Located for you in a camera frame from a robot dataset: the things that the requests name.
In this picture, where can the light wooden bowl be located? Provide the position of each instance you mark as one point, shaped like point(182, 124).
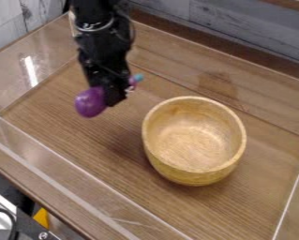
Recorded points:
point(195, 139)

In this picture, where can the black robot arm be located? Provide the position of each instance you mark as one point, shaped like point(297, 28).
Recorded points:
point(96, 10)

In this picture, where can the purple toy eggplant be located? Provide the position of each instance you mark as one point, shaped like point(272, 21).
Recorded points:
point(90, 103)

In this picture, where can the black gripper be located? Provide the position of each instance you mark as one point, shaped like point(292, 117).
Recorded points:
point(105, 42)

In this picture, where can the yellow tag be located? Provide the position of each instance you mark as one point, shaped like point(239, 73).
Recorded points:
point(42, 217)

